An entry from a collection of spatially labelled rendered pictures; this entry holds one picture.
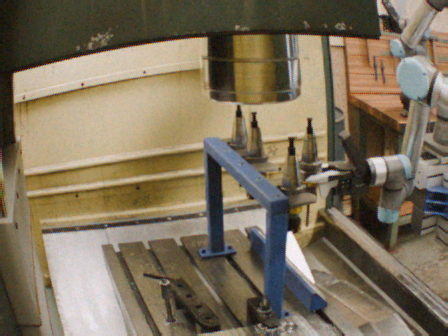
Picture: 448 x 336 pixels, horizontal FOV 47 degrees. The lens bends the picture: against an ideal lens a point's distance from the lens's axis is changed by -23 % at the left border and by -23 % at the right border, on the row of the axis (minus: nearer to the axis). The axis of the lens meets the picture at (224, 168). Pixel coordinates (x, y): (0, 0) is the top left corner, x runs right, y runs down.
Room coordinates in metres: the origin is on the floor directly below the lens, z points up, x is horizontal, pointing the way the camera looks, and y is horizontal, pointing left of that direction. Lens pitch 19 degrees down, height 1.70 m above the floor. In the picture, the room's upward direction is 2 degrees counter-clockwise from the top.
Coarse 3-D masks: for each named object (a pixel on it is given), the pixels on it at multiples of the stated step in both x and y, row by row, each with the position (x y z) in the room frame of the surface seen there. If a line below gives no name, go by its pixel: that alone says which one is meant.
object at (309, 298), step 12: (252, 228) 1.66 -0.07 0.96; (252, 240) 1.64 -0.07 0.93; (264, 240) 1.57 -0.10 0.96; (264, 252) 1.55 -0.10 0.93; (288, 264) 1.41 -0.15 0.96; (288, 276) 1.38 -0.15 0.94; (300, 276) 1.33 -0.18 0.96; (300, 288) 1.30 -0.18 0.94; (312, 288) 1.26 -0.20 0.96; (300, 300) 1.29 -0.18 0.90; (312, 300) 1.23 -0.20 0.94; (324, 300) 1.24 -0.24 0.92
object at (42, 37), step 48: (0, 0) 0.75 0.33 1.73; (48, 0) 0.77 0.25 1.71; (96, 0) 0.80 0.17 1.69; (144, 0) 0.82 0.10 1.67; (192, 0) 0.84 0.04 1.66; (240, 0) 0.86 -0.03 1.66; (288, 0) 0.88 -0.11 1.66; (336, 0) 0.91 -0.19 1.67; (0, 48) 0.75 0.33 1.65; (48, 48) 0.78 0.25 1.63; (96, 48) 0.80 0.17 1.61
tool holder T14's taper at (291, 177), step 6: (288, 156) 1.26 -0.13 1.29; (294, 156) 1.26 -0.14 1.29; (288, 162) 1.26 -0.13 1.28; (294, 162) 1.26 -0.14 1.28; (288, 168) 1.26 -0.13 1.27; (294, 168) 1.26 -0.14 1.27; (282, 174) 1.27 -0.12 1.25; (288, 174) 1.26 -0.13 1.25; (294, 174) 1.26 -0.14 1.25; (300, 174) 1.27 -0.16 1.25; (282, 180) 1.27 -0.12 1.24; (288, 180) 1.26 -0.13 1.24; (294, 180) 1.25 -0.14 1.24; (300, 180) 1.26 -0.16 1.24; (282, 186) 1.26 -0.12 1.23; (288, 186) 1.25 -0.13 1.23; (294, 186) 1.25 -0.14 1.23; (300, 186) 1.26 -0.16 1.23
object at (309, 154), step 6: (306, 138) 1.41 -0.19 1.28; (312, 138) 1.41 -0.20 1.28; (306, 144) 1.41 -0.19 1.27; (312, 144) 1.41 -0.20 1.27; (306, 150) 1.41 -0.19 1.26; (312, 150) 1.40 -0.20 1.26; (306, 156) 1.41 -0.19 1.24; (312, 156) 1.40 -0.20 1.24; (306, 162) 1.40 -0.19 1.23; (312, 162) 1.40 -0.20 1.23
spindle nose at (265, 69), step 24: (216, 48) 0.94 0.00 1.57; (240, 48) 0.92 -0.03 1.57; (264, 48) 0.92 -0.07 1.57; (288, 48) 0.94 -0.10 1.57; (216, 72) 0.94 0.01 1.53; (240, 72) 0.92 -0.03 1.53; (264, 72) 0.92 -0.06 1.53; (288, 72) 0.94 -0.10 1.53; (216, 96) 0.94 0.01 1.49; (240, 96) 0.92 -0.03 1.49; (264, 96) 0.92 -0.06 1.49; (288, 96) 0.94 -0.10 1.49
